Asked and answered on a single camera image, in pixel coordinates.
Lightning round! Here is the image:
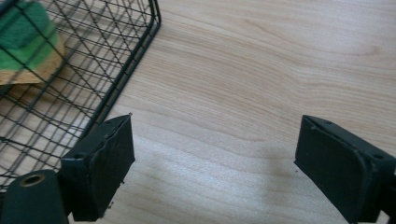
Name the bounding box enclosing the black wire basket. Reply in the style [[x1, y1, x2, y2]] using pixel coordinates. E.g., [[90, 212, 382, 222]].
[[0, 0, 163, 192]]

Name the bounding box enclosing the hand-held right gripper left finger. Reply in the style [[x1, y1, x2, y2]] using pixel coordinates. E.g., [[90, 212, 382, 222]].
[[60, 113, 136, 223]]

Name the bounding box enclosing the yellow and green sponge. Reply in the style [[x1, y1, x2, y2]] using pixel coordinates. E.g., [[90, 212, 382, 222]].
[[0, 1, 66, 87]]

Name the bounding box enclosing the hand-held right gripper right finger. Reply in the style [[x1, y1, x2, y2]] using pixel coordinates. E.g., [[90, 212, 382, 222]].
[[293, 114, 396, 224]]

